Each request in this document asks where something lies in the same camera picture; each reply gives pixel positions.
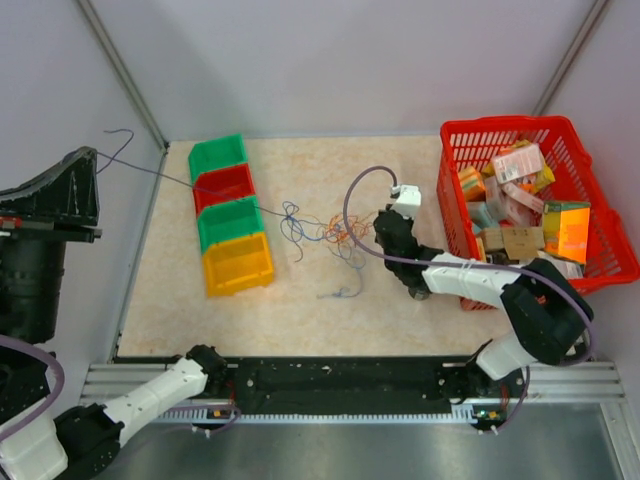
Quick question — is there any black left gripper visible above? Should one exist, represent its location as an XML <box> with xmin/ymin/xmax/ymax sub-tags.
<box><xmin>0</xmin><ymin>143</ymin><xmax>106</xmax><ymax>344</ymax></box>

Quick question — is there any blue wire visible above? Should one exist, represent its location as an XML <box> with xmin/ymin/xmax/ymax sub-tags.
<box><xmin>279</xmin><ymin>200</ymin><xmax>376</xmax><ymax>301</ymax></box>

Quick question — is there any orange wire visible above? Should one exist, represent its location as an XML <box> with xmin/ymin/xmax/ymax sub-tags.
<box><xmin>299</xmin><ymin>211</ymin><xmax>376</xmax><ymax>247</ymax></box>

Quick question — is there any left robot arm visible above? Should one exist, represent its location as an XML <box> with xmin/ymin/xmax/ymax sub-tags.
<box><xmin>1</xmin><ymin>147</ymin><xmax>227</xmax><ymax>479</ymax></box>

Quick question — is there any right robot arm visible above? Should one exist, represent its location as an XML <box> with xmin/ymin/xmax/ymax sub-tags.
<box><xmin>373</xmin><ymin>210</ymin><xmax>593</xmax><ymax>396</ymax></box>

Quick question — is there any near green storage bin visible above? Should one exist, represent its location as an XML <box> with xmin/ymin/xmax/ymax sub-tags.
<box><xmin>197</xmin><ymin>196</ymin><xmax>264</xmax><ymax>254</ymax></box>

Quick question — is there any green storage bin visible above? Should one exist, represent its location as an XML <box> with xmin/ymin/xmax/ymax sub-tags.
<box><xmin>197</xmin><ymin>196</ymin><xmax>264</xmax><ymax>254</ymax></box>
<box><xmin>188</xmin><ymin>134</ymin><xmax>248</xmax><ymax>184</ymax></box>

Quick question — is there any red storage bin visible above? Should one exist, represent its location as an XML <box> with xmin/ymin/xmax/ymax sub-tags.
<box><xmin>192</xmin><ymin>163</ymin><xmax>256</xmax><ymax>217</ymax></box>

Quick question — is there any far green storage bin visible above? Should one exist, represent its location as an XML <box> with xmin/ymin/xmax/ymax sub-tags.
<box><xmin>188</xmin><ymin>134</ymin><xmax>248</xmax><ymax>184</ymax></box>

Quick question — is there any yellow storage bin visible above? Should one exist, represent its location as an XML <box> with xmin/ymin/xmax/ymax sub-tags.
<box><xmin>202</xmin><ymin>232</ymin><xmax>274</xmax><ymax>297</ymax></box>

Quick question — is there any black drink can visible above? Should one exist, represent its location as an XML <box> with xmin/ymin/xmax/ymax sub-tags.
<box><xmin>408</xmin><ymin>286</ymin><xmax>431</xmax><ymax>301</ymax></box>

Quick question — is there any orange sponge box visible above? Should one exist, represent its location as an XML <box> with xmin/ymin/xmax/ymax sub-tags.
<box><xmin>457</xmin><ymin>166</ymin><xmax>486</xmax><ymax>202</ymax></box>

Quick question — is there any light blue sponge pack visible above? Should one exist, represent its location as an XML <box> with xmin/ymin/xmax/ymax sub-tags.
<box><xmin>466</xmin><ymin>202</ymin><xmax>499</xmax><ymax>229</ymax></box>

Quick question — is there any yellow Kamenoko sponge pack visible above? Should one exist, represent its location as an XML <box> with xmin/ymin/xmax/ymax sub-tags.
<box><xmin>475</xmin><ymin>237</ymin><xmax>487</xmax><ymax>263</ymax></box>

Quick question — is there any white pink sponge pack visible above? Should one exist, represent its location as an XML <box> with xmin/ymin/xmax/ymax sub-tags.
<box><xmin>491</xmin><ymin>144</ymin><xmax>543</xmax><ymax>184</ymax></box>

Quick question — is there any brown cardboard sponge pack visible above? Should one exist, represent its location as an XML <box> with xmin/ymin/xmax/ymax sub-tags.
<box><xmin>479</xmin><ymin>227</ymin><xmax>545</xmax><ymax>260</ymax></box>

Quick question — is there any white Kamenoko sponge pack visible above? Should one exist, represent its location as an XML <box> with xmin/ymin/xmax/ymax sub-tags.
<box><xmin>502</xmin><ymin>182</ymin><xmax>545</xmax><ymax>213</ymax></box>

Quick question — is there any yellow snack bag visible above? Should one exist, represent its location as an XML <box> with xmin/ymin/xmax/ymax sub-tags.
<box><xmin>531</xmin><ymin>163</ymin><xmax>555</xmax><ymax>194</ymax></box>

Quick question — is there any yellow green sponge box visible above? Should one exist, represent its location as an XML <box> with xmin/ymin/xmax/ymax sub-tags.
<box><xmin>542</xmin><ymin>201</ymin><xmax>591</xmax><ymax>264</ymax></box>

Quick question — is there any red plastic shopping basket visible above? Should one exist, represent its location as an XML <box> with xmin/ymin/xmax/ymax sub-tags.
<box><xmin>436</xmin><ymin>116</ymin><xmax>639</xmax><ymax>296</ymax></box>

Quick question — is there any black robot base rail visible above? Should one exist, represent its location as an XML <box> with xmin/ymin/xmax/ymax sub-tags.
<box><xmin>186</xmin><ymin>345</ymin><xmax>523</xmax><ymax>416</ymax></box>

